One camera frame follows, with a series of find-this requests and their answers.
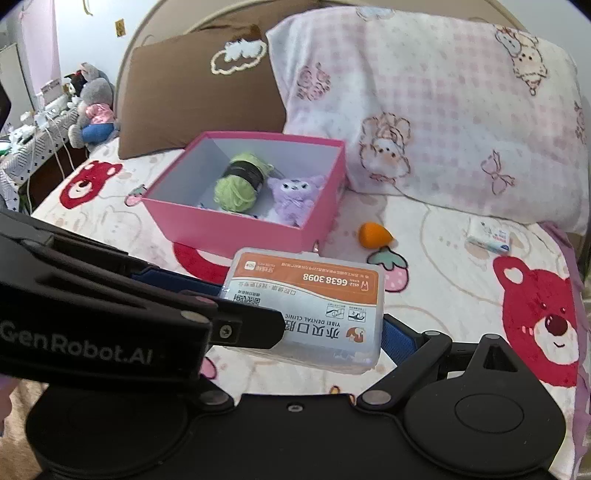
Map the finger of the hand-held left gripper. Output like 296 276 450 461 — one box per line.
139 288 286 350
129 268 223 298

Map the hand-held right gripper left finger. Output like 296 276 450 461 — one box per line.
198 376 237 412

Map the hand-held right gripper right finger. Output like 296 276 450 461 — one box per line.
356 314 532 411

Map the clear orange-label plastic case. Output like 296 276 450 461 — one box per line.
219 249 386 374

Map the pink cardboard box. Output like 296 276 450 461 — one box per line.
141 130 347 254

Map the orange toy ball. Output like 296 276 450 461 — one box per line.
359 222 395 250

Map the green yarn ball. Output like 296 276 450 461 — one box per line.
213 154 273 214

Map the small white tissue pack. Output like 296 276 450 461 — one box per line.
466 217 512 254

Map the purple plush toy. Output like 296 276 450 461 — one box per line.
265 174 326 228

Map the brown pillow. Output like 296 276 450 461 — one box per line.
117 24 289 160

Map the side table with dotted cloth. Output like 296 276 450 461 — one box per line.
0 108 81 214

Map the grey plush toy pink shirt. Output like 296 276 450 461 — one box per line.
69 62 120 148

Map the purple bed sheet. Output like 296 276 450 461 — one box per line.
540 222 591 462

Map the dark plush toy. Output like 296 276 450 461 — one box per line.
62 69 89 100

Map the pink checked pillow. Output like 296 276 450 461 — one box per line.
267 7 591 234

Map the beige headboard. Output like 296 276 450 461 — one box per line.
113 0 591 139

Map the pink curtain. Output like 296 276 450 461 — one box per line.
14 0 62 93

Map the white cable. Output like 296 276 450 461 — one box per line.
42 115 77 185

